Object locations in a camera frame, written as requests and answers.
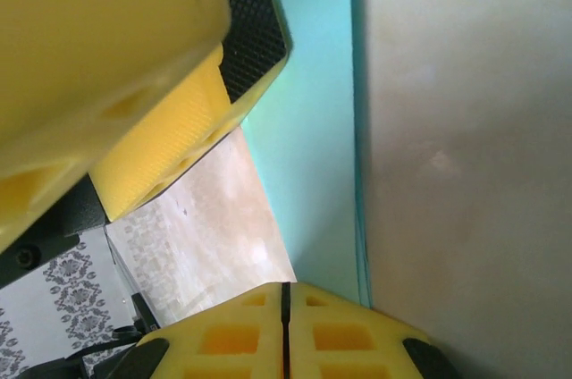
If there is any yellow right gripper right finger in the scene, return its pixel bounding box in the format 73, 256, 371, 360
285, 281, 462, 379

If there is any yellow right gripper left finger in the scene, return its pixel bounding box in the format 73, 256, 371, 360
91, 281, 287, 379

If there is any light blue cloth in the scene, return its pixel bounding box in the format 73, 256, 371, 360
217, 0, 375, 309

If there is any aluminium table side rail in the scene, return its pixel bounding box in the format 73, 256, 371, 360
104, 227, 140, 323

